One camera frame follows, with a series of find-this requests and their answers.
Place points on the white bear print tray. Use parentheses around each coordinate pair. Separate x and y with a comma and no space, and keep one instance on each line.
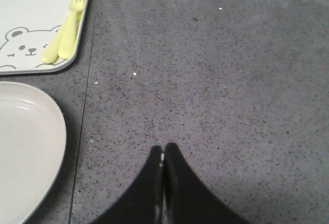
(27,26)

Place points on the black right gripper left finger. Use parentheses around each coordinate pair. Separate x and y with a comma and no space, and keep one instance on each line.
(142,202)

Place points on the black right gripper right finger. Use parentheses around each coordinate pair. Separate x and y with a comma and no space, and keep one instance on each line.
(187,199)

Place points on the beige round plate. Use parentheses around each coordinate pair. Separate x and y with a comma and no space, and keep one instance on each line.
(33,143)

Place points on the yellow plastic fork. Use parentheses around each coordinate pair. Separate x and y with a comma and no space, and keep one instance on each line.
(67,44)

